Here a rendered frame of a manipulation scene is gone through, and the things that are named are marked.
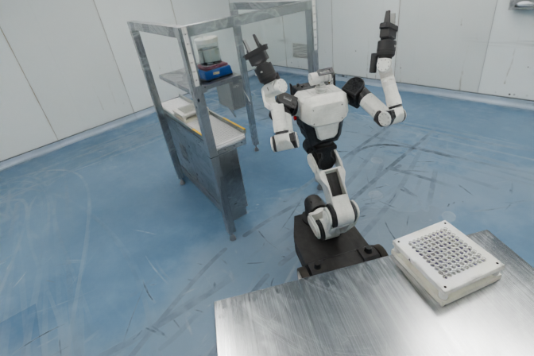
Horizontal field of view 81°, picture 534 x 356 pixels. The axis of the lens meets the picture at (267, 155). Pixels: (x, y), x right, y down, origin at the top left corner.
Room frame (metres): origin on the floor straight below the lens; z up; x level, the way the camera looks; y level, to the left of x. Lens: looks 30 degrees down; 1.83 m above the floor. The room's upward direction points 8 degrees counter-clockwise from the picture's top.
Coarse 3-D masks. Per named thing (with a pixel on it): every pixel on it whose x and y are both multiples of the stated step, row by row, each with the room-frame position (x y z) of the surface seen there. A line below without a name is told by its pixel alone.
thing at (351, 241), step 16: (304, 224) 1.79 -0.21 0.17; (304, 240) 1.63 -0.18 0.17; (320, 240) 1.61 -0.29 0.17; (336, 240) 1.59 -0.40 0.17; (352, 240) 1.57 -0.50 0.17; (304, 256) 1.49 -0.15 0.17; (320, 256) 1.47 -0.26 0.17; (336, 256) 1.43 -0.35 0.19; (352, 256) 1.41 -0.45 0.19; (368, 256) 1.38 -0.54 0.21; (320, 272) 1.31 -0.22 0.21
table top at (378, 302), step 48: (480, 240) 0.83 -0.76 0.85; (288, 288) 0.74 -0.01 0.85; (336, 288) 0.71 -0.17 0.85; (384, 288) 0.69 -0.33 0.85; (480, 288) 0.64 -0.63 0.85; (528, 288) 0.61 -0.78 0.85; (240, 336) 0.59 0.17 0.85; (288, 336) 0.57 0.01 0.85; (336, 336) 0.55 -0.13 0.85; (384, 336) 0.53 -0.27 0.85; (432, 336) 0.51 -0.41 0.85; (480, 336) 0.49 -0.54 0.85; (528, 336) 0.47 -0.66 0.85
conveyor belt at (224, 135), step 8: (168, 104) 3.07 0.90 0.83; (176, 104) 3.03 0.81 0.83; (184, 104) 3.00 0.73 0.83; (216, 120) 2.47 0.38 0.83; (216, 128) 2.31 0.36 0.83; (224, 128) 2.28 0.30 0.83; (232, 128) 2.26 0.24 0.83; (216, 136) 2.16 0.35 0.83; (224, 136) 2.14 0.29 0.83; (232, 136) 2.12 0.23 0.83; (240, 136) 2.11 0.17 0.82; (216, 144) 2.03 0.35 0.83; (224, 144) 2.04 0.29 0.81; (232, 144) 2.07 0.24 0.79
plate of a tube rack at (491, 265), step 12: (432, 228) 0.86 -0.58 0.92; (396, 240) 0.83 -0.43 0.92; (408, 240) 0.82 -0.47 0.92; (420, 240) 0.81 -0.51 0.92; (468, 240) 0.78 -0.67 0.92; (408, 252) 0.76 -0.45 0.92; (480, 252) 0.72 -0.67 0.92; (420, 264) 0.71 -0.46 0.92; (468, 264) 0.68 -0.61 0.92; (480, 264) 0.68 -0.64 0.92; (492, 264) 0.67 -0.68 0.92; (432, 276) 0.66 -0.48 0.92; (456, 276) 0.64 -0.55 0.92; (468, 276) 0.64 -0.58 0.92; (480, 276) 0.63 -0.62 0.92; (444, 288) 0.61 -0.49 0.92; (456, 288) 0.61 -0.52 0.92
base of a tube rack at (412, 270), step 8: (400, 256) 0.79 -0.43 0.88; (408, 264) 0.75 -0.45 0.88; (408, 272) 0.74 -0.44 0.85; (416, 272) 0.71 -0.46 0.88; (416, 280) 0.70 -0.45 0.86; (424, 280) 0.68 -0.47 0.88; (480, 280) 0.65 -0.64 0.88; (488, 280) 0.65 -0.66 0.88; (496, 280) 0.65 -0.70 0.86; (424, 288) 0.66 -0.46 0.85; (432, 288) 0.64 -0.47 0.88; (464, 288) 0.63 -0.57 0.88; (472, 288) 0.63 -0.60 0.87; (432, 296) 0.63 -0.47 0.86; (448, 296) 0.61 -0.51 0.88; (456, 296) 0.61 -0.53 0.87; (440, 304) 0.60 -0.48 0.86
